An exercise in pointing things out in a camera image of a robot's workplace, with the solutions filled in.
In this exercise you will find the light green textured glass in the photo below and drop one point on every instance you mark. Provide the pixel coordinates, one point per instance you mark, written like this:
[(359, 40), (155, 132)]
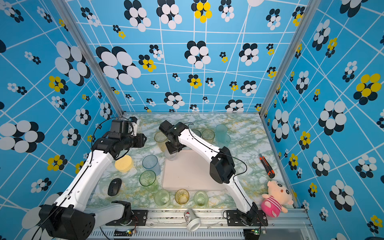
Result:
[(201, 198)]

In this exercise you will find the pink plush doll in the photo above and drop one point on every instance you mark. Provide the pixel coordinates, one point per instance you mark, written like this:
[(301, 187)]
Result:
[(275, 200)]

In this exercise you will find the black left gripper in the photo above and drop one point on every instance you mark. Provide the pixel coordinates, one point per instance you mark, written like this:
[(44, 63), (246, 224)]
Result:
[(141, 141)]

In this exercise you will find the green clear glass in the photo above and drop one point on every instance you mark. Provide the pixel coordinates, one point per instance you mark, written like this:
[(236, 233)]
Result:
[(148, 180)]

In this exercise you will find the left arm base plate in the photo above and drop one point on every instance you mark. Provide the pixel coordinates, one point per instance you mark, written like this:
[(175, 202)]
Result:
[(134, 218)]

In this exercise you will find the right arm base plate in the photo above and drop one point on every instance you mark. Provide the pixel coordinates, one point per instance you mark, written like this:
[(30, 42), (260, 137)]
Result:
[(234, 220)]

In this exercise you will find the green circuit board left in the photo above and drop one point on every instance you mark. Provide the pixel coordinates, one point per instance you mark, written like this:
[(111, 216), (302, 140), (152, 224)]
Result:
[(123, 233)]

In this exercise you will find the clear textured glass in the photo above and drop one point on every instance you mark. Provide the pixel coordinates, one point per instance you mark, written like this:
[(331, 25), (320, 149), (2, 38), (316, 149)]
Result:
[(169, 156)]

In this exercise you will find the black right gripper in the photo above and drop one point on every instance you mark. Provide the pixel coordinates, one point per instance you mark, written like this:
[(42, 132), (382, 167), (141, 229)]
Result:
[(171, 150)]

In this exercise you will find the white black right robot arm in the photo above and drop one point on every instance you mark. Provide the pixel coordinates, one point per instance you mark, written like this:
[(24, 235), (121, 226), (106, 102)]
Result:
[(222, 166)]

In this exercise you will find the orange grey utility knife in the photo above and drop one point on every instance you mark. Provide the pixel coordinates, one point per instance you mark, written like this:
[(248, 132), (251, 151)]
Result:
[(268, 168)]

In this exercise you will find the green circuit board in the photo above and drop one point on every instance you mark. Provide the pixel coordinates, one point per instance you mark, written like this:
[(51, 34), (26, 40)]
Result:
[(123, 233), (252, 234)]

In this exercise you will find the teal textured glass front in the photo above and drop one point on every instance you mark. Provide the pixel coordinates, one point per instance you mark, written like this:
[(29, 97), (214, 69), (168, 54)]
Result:
[(225, 141)]

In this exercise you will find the pink rectangular tray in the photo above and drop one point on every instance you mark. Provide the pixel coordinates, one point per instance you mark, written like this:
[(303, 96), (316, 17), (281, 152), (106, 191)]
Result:
[(190, 171)]

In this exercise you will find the short amber glass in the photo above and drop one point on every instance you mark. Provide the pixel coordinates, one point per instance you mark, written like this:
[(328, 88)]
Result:
[(182, 196)]

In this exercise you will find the black computer mouse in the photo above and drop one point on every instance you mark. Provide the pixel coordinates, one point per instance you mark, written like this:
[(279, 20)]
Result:
[(114, 187)]

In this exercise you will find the pale green textured glass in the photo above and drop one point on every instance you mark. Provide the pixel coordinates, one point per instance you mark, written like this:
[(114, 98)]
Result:
[(162, 198)]

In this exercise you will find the tall olive yellow glass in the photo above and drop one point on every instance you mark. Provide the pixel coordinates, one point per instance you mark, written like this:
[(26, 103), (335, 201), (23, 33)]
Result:
[(208, 135)]

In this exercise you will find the light blue short glass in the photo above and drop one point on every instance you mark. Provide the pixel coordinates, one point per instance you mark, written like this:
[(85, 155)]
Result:
[(151, 163)]

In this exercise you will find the green circuit board right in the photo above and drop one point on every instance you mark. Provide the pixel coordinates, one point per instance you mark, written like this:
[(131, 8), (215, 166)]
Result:
[(252, 234)]

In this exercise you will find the yellow round sponge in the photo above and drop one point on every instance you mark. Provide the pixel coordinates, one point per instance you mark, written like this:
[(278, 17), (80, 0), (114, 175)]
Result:
[(124, 164)]

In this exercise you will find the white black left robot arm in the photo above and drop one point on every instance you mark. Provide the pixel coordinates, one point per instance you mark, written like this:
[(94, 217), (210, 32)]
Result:
[(67, 218)]

